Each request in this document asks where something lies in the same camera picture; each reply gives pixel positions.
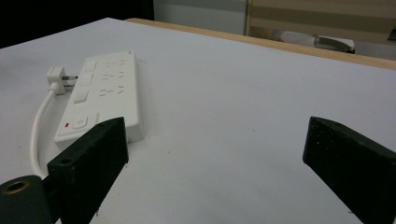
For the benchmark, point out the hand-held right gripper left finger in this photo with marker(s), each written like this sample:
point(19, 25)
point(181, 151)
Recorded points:
point(90, 161)

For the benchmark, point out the white power strip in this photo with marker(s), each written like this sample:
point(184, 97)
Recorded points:
point(106, 93)

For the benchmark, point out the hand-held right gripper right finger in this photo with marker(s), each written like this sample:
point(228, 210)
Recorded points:
point(355, 168)

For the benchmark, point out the white plug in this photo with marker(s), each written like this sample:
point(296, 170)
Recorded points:
point(57, 80)

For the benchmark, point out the white chair base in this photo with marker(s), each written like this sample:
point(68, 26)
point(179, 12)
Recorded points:
point(314, 40)

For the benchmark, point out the wooden slatted panel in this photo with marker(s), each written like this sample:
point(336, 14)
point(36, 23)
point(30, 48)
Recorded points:
point(320, 18)

